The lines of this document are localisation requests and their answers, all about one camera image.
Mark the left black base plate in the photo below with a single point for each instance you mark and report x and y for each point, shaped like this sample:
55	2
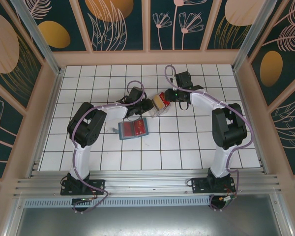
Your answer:
98	185

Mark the aluminium mounting rail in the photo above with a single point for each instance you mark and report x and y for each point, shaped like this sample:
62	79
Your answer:
147	180

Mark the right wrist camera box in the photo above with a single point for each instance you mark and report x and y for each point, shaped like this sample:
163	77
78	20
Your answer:
183	78

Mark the aluminium frame post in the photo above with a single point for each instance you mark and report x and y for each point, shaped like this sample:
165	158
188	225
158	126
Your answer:
254	37
40	41

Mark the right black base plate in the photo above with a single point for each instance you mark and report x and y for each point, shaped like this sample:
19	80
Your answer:
199	186

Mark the teal leather card holder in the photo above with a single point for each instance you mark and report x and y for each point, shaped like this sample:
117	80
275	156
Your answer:
127	138

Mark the aluminium table edge rail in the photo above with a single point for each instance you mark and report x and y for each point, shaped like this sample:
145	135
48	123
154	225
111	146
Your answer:
55	93
248	110

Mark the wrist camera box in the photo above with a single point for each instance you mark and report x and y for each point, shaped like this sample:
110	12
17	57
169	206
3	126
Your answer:
183	78
136	93

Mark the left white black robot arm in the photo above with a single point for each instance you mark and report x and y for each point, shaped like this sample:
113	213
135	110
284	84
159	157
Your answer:
81	159

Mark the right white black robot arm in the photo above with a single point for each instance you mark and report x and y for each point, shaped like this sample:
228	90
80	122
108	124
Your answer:
221	159

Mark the gold credit card stack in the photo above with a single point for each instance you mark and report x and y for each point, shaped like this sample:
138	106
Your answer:
158	103

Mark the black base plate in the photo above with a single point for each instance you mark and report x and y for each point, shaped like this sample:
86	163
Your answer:
98	185
199	186

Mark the clear acrylic card box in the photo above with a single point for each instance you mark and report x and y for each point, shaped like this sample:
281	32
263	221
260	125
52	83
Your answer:
157	113

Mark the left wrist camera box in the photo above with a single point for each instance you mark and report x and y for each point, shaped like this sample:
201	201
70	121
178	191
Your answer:
136	93

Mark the grey metal sheet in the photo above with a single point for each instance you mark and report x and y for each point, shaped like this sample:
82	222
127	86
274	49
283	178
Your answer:
147	221

